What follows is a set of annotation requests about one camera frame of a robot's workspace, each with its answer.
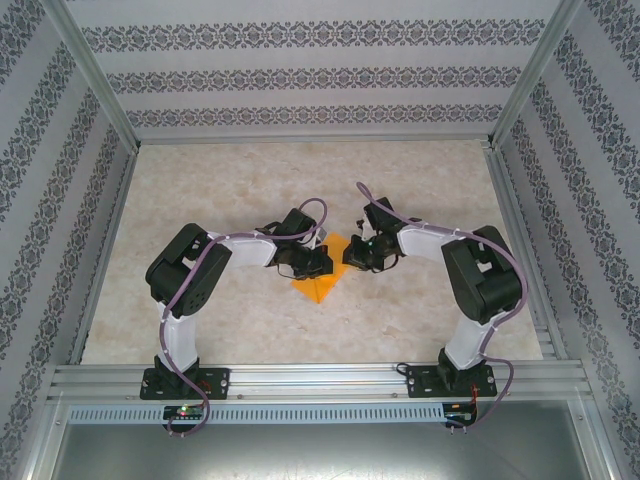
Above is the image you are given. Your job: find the orange paper sheet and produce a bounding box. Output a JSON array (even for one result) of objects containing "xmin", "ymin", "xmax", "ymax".
[{"xmin": 291, "ymin": 235, "xmax": 352, "ymax": 305}]

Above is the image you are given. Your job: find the grey metal panel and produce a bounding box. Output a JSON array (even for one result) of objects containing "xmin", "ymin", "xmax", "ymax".
[{"xmin": 24, "ymin": 399, "xmax": 619, "ymax": 480}]

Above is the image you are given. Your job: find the circuit board with blue light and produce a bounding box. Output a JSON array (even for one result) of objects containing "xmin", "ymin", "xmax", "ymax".
[{"xmin": 444, "ymin": 402, "xmax": 479, "ymax": 426}]

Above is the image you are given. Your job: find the circuit board with green light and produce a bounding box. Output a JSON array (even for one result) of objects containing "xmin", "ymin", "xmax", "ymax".
[{"xmin": 163, "ymin": 405, "xmax": 207, "ymax": 420}]

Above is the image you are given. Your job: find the thin black left gripper wire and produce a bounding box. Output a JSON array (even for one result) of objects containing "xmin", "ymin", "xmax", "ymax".
[{"xmin": 276, "ymin": 261, "xmax": 307, "ymax": 282}]

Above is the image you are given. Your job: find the thin black gripper wire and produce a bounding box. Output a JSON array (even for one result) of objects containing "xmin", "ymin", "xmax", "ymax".
[
  {"xmin": 276, "ymin": 261, "xmax": 307, "ymax": 282},
  {"xmin": 372, "ymin": 252, "xmax": 402, "ymax": 274}
]

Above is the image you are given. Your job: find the thin black right gripper wire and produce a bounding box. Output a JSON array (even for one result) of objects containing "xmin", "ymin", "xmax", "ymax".
[{"xmin": 372, "ymin": 252, "xmax": 402, "ymax": 274}]

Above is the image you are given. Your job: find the aluminium mounting rail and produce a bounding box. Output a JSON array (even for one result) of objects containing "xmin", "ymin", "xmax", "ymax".
[{"xmin": 47, "ymin": 362, "xmax": 594, "ymax": 404}]

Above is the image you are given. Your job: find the aluminium frame crossbar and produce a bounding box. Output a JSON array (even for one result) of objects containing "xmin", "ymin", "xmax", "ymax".
[{"xmin": 134, "ymin": 132, "xmax": 496, "ymax": 147}]

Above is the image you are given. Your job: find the aluminium table edge rail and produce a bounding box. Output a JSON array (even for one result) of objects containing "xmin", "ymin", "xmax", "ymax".
[
  {"xmin": 484, "ymin": 144, "xmax": 571, "ymax": 361},
  {"xmin": 67, "ymin": 147, "xmax": 141, "ymax": 366}
]

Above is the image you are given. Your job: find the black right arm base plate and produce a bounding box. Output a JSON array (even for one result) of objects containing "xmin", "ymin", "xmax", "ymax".
[{"xmin": 397, "ymin": 364, "xmax": 496, "ymax": 400}]

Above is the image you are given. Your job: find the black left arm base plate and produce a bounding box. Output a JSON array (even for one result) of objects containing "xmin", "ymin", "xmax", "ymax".
[{"xmin": 141, "ymin": 367, "xmax": 231, "ymax": 401}]

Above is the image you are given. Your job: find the slotted grey cable duct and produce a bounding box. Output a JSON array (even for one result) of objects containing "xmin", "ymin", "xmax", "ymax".
[{"xmin": 67, "ymin": 403, "xmax": 446, "ymax": 425}]

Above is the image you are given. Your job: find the aluminium frame post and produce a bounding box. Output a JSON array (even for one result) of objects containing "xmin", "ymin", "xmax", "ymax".
[
  {"xmin": 485, "ymin": 0, "xmax": 587, "ymax": 149},
  {"xmin": 46, "ymin": 0, "xmax": 142, "ymax": 154}
]

